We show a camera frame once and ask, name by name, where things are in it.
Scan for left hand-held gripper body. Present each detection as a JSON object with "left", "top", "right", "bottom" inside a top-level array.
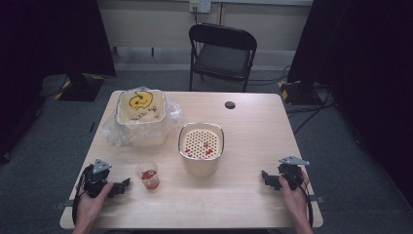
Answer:
[{"left": 81, "top": 158, "right": 113, "bottom": 199}]

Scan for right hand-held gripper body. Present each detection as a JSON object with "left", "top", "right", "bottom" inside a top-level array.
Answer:
[{"left": 277, "top": 156, "right": 311, "bottom": 191}]

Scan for person's left hand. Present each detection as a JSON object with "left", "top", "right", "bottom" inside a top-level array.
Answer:
[{"left": 75, "top": 182, "right": 115, "bottom": 225}]

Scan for person's right hand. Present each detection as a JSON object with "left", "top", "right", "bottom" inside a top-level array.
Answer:
[{"left": 279, "top": 172, "right": 312, "bottom": 223}]

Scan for red food scraps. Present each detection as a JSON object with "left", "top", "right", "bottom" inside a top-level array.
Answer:
[{"left": 140, "top": 169, "right": 160, "bottom": 190}]

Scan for clear plastic cup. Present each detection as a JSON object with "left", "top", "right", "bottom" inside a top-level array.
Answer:
[{"left": 135, "top": 161, "right": 161, "bottom": 191}]

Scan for grey table clamp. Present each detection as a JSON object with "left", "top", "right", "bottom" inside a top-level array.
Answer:
[
  {"left": 308, "top": 194, "right": 326, "bottom": 206},
  {"left": 54, "top": 199, "right": 75, "bottom": 211}
]

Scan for beige bin with smiley face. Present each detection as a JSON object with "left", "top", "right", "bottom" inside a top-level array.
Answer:
[{"left": 115, "top": 89, "right": 169, "bottom": 147}]

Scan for clear plastic bag liner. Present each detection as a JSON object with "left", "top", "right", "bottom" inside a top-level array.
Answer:
[{"left": 102, "top": 85, "right": 182, "bottom": 147}]

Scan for beige bin with silver rim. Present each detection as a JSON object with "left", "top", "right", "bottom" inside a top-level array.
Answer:
[{"left": 177, "top": 122, "right": 226, "bottom": 178}]

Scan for beige perforated strainer insert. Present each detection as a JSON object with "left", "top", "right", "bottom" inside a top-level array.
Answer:
[{"left": 180, "top": 128, "right": 222, "bottom": 160}]

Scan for black stand base yellow tape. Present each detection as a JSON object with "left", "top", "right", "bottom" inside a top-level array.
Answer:
[
  {"left": 277, "top": 79, "right": 323, "bottom": 106},
  {"left": 53, "top": 73, "right": 107, "bottom": 102}
]

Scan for black folding chair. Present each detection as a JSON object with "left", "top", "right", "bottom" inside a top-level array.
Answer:
[{"left": 188, "top": 22, "right": 258, "bottom": 94}]

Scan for dark curtain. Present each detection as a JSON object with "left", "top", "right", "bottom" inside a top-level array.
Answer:
[
  {"left": 0, "top": 0, "right": 117, "bottom": 159},
  {"left": 286, "top": 0, "right": 413, "bottom": 204}
]

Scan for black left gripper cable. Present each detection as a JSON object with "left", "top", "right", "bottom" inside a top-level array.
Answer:
[{"left": 71, "top": 174, "right": 88, "bottom": 226}]

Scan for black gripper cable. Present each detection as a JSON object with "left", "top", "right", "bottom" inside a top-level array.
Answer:
[
  {"left": 299, "top": 183, "right": 315, "bottom": 228},
  {"left": 71, "top": 174, "right": 88, "bottom": 226}
]

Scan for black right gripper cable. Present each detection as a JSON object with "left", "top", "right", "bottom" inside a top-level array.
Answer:
[{"left": 299, "top": 183, "right": 315, "bottom": 228}]

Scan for black floor cable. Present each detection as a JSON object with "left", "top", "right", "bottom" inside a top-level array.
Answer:
[
  {"left": 286, "top": 87, "right": 336, "bottom": 135},
  {"left": 247, "top": 64, "right": 293, "bottom": 87}
]

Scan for white wall outlet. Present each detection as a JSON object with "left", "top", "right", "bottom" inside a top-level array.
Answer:
[{"left": 189, "top": 0, "right": 212, "bottom": 15}]

